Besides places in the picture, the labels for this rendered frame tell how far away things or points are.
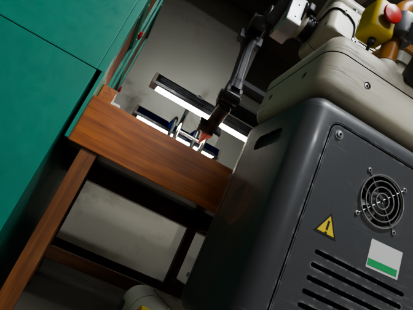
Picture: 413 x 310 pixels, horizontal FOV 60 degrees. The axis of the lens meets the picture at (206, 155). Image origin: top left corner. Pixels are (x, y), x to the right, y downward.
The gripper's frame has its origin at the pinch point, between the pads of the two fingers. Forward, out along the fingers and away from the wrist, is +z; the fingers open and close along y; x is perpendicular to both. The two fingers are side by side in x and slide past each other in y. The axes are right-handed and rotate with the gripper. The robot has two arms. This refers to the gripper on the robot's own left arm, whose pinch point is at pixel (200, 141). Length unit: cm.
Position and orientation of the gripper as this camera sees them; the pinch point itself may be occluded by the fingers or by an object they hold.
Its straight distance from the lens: 155.2
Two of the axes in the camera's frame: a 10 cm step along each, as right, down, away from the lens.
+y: -8.5, -4.8, -2.4
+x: -0.8, 5.6, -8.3
